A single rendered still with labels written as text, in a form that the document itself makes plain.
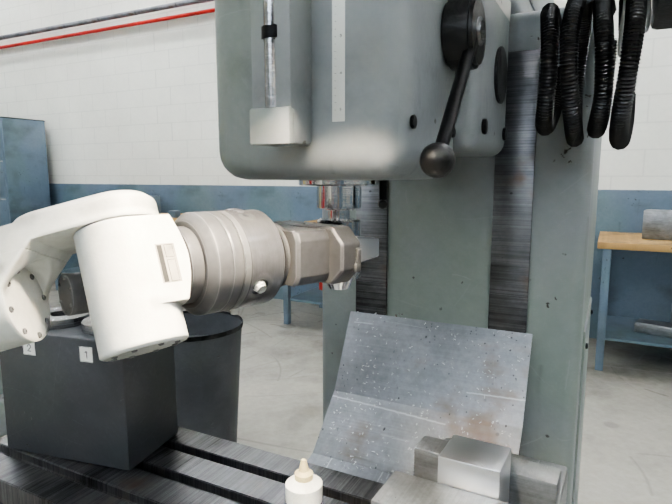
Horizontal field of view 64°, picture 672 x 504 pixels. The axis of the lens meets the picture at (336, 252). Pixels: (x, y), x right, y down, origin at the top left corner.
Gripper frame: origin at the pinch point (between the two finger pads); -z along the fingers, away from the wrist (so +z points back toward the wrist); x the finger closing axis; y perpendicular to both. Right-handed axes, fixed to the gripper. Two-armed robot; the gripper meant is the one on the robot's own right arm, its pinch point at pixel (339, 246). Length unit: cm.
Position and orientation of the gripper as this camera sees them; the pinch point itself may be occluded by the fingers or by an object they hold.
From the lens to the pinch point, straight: 57.5
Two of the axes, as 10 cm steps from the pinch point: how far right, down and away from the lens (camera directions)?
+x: -7.0, -1.0, 7.1
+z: -7.1, 0.9, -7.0
